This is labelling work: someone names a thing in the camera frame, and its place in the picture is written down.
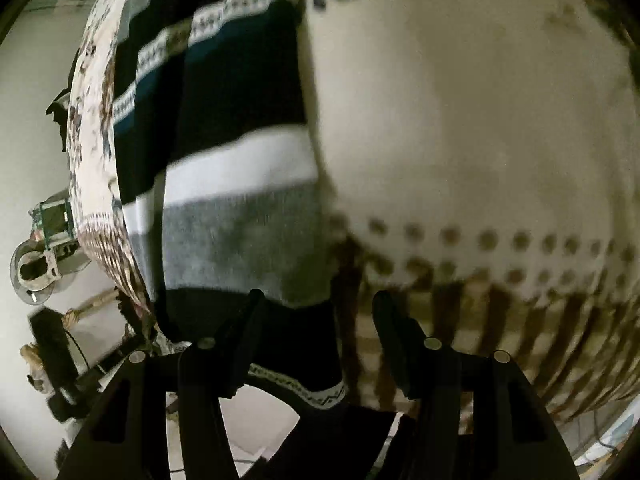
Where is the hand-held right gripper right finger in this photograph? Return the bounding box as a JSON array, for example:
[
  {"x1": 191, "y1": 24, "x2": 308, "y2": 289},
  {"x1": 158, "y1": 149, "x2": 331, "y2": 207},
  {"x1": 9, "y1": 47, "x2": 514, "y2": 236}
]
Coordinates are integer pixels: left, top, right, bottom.
[{"x1": 372, "y1": 290, "x2": 582, "y2": 480}]

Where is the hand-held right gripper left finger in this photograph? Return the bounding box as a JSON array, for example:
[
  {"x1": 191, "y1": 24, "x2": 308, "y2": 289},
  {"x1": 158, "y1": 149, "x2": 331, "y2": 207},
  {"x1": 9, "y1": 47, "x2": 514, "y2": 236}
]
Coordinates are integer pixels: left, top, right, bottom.
[{"x1": 56, "y1": 288, "x2": 268, "y2": 480}]

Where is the striped knit sweater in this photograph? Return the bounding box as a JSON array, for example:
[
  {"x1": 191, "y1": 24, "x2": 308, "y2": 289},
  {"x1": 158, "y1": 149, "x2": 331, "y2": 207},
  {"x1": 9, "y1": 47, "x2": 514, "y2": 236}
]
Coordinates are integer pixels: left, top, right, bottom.
[{"x1": 112, "y1": 0, "x2": 416, "y2": 480}]

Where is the wooden stick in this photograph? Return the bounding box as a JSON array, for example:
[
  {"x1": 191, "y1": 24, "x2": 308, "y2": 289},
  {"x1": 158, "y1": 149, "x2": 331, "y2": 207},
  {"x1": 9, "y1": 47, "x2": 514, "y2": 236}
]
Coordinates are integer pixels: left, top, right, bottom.
[{"x1": 64, "y1": 287, "x2": 120, "y2": 330}]

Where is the black device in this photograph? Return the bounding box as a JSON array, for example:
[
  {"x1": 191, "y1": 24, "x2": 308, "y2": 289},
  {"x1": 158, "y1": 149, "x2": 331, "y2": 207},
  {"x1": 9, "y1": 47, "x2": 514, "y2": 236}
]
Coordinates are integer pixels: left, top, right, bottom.
[{"x1": 29, "y1": 307, "x2": 83, "y2": 396}]

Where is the floral blanket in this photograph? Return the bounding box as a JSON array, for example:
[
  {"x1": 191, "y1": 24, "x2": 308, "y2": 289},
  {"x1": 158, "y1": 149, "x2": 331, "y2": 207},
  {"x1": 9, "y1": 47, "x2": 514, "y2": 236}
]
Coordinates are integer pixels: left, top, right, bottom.
[{"x1": 65, "y1": 0, "x2": 640, "y2": 436}]

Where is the green box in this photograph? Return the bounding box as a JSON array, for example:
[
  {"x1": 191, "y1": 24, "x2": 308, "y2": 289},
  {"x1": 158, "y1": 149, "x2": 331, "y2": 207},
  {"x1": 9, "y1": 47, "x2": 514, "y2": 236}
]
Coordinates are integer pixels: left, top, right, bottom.
[{"x1": 31, "y1": 199, "x2": 77, "y2": 252}]

